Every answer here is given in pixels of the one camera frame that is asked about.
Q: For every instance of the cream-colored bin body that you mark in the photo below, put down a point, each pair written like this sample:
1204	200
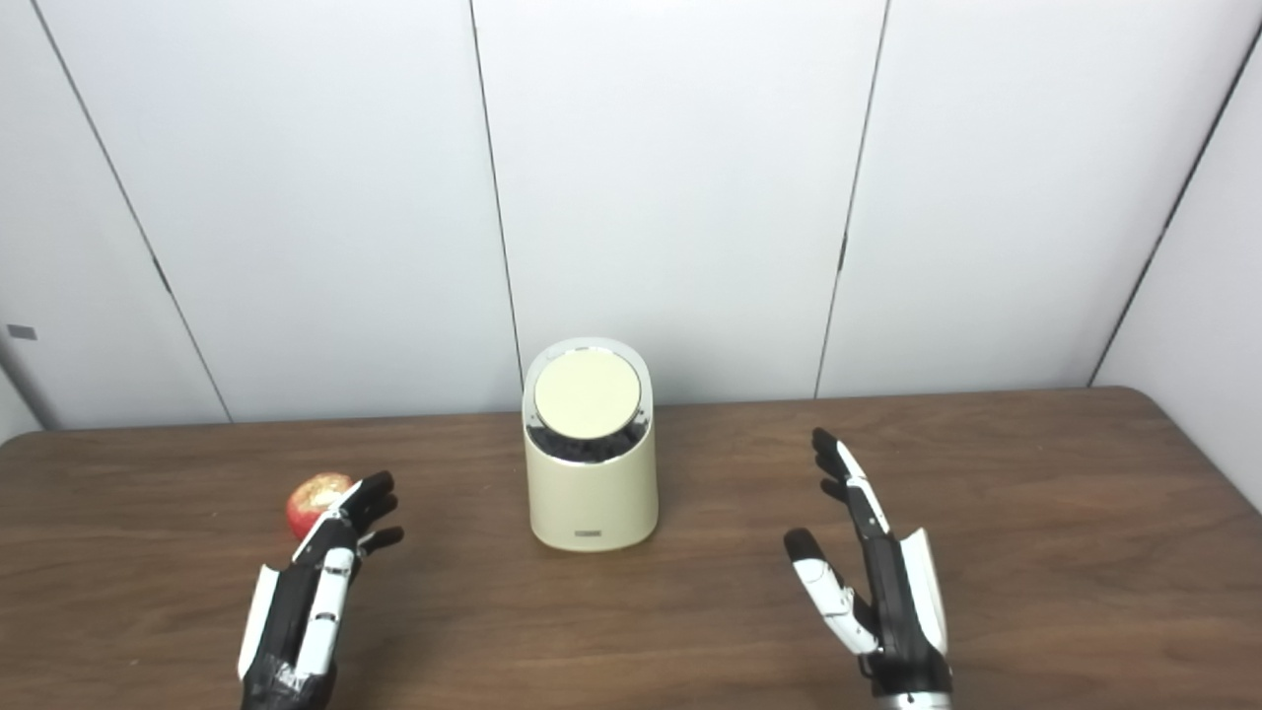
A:
590	503

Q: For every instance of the red apple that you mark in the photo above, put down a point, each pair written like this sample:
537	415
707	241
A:
311	498

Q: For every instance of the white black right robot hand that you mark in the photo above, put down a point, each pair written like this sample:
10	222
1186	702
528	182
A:
902	621

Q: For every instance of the cream round bin lid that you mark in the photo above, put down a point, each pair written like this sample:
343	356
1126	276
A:
588	394

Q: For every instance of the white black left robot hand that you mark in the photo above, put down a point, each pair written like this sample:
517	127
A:
296	611

